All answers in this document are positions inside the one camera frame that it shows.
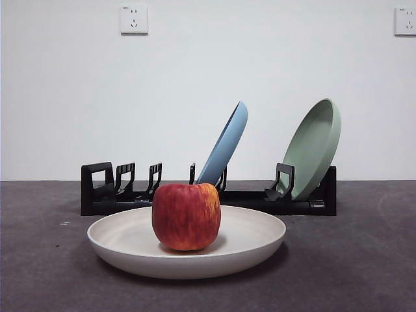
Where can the green plate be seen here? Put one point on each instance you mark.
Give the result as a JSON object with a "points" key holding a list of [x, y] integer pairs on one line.
{"points": [[308, 152]]}

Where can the blue plate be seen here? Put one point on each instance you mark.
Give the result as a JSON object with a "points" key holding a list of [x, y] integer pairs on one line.
{"points": [[226, 143]]}

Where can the red apple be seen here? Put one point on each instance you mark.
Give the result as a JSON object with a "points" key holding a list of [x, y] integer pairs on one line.
{"points": [[186, 217]]}

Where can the cream yellow plate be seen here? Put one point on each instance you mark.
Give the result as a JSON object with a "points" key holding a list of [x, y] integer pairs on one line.
{"points": [[130, 237]]}

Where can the black plate rack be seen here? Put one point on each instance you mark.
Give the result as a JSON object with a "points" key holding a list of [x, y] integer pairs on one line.
{"points": [[260, 204]]}

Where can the white wall socket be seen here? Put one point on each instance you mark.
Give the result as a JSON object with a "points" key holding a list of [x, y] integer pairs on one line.
{"points": [[134, 19], [406, 21]]}

